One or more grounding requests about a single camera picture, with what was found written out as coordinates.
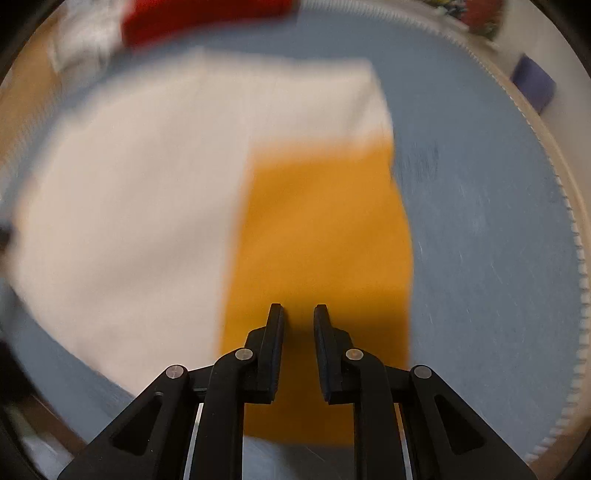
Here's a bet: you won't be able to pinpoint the orange garment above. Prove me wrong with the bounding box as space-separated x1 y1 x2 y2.
217 138 414 446

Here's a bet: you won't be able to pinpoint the white plush toy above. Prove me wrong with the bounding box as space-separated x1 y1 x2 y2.
51 0 127 70

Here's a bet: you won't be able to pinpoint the grey quilted bed mattress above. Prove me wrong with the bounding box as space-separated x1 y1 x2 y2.
0 9 587 480

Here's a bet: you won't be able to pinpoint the beige pants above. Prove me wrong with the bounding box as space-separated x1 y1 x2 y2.
9 48 393 393

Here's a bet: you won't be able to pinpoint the purple box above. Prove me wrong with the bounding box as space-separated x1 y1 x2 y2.
512 53 557 115

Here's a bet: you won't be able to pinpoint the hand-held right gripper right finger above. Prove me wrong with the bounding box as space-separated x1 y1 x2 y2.
314 304 536 480

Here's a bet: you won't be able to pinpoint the red patterned cushion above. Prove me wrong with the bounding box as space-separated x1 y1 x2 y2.
462 0 504 38

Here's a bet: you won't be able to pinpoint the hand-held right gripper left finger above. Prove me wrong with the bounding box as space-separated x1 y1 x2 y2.
58 303 287 480

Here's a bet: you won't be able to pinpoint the plush toy in red sweater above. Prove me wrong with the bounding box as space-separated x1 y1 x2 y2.
122 0 296 47

